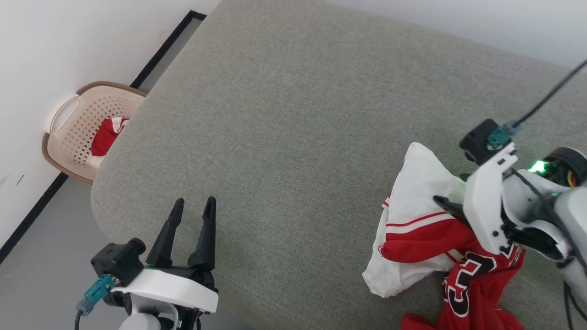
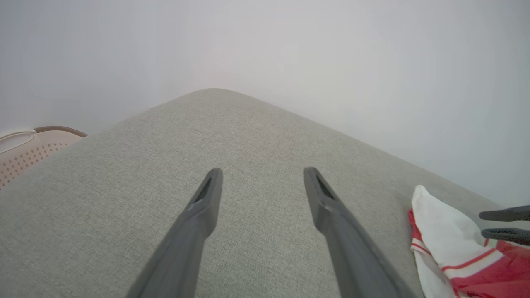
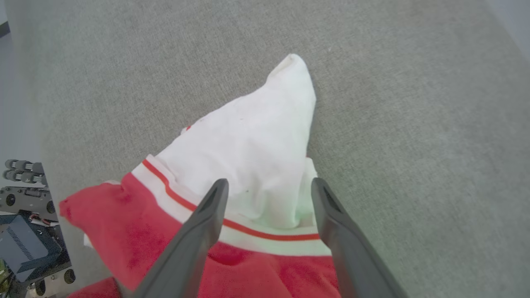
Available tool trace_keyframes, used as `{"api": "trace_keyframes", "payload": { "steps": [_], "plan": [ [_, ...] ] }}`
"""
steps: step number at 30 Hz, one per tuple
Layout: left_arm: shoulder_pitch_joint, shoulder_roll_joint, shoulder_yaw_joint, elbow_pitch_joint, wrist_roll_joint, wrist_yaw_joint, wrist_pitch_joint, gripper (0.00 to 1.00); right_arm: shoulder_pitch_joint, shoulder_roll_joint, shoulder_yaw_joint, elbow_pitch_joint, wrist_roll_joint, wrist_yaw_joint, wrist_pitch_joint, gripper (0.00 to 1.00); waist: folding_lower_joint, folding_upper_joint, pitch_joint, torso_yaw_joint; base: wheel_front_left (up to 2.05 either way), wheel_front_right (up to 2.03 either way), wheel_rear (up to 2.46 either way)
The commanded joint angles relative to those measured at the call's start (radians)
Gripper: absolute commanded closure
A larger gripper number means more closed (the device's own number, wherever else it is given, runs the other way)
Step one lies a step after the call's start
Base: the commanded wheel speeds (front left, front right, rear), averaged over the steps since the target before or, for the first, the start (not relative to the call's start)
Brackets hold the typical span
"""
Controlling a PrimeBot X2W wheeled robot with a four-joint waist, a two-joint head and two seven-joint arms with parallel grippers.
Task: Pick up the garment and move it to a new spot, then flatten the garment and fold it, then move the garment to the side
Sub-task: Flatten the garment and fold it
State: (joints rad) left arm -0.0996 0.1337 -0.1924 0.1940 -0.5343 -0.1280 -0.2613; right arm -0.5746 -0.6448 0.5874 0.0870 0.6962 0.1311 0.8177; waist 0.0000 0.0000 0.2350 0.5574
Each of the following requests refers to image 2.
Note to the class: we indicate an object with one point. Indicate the red and white shirt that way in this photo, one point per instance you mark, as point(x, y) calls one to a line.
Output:
point(447, 231)

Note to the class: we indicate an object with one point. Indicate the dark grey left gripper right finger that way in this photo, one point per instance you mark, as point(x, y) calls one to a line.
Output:
point(352, 256)

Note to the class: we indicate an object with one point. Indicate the beige plastic laundry basket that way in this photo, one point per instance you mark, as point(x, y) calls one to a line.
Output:
point(25, 153)

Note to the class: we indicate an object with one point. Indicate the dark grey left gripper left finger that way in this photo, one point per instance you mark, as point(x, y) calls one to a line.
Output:
point(186, 248)

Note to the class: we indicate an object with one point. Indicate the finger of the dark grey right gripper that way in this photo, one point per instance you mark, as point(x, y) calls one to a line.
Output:
point(509, 214)
point(509, 235)

